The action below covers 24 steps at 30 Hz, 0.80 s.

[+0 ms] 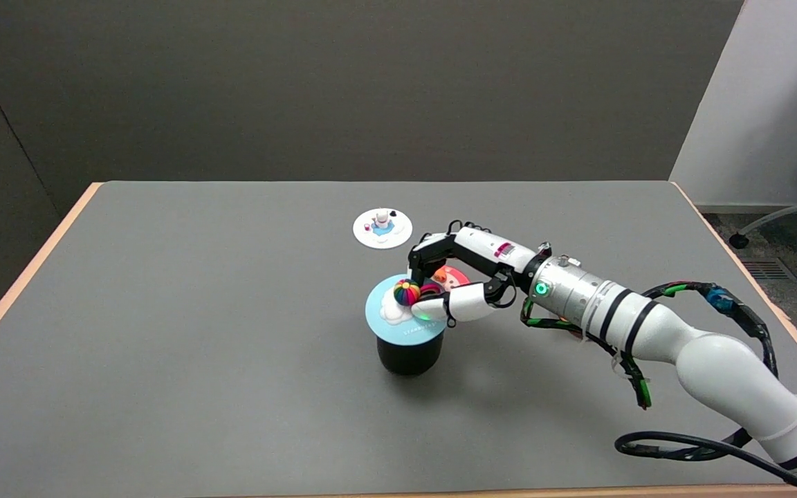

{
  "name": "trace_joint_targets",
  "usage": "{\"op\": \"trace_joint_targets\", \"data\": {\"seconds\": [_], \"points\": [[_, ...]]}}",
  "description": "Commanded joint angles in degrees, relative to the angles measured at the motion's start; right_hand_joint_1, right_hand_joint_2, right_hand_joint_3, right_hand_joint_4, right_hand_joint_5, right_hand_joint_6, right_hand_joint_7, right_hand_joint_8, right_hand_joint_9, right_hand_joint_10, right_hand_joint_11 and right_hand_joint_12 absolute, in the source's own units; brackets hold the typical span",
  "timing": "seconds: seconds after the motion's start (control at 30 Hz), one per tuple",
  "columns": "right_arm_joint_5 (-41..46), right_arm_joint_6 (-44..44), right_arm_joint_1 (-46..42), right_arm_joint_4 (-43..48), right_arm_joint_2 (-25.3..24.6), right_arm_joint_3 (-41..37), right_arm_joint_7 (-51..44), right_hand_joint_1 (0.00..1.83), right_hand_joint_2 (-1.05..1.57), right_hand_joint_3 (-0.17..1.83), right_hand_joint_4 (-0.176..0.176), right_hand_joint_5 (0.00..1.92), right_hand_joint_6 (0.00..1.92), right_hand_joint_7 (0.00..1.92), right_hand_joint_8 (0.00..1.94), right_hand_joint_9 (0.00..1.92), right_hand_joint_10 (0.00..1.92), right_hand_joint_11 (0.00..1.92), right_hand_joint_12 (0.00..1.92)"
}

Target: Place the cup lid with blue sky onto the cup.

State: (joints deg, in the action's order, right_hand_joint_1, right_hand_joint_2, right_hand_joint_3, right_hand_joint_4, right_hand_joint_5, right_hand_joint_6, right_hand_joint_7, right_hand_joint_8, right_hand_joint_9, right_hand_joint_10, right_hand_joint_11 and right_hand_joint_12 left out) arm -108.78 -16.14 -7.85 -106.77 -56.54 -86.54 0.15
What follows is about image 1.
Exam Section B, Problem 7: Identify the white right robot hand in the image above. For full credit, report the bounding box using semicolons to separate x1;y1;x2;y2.
407;221;553;326

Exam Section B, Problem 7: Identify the red cup lid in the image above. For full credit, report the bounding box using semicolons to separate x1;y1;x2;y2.
430;266;472;291

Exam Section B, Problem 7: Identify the office chair base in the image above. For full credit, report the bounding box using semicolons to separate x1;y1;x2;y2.
729;156;797;250

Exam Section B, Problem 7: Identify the floor vent grille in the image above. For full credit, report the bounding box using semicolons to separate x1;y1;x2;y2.
742;260;794;282

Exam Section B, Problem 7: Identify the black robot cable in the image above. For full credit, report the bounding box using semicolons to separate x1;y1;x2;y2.
614;432;797;498

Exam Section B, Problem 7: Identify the blue sky cup lid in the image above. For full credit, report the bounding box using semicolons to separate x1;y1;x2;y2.
365;274;446;345

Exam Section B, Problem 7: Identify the white snowman cup lid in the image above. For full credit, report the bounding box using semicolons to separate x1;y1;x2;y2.
353;207;413;250

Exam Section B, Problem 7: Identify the dark teal mug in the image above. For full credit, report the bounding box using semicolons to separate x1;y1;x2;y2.
377;332;442;376

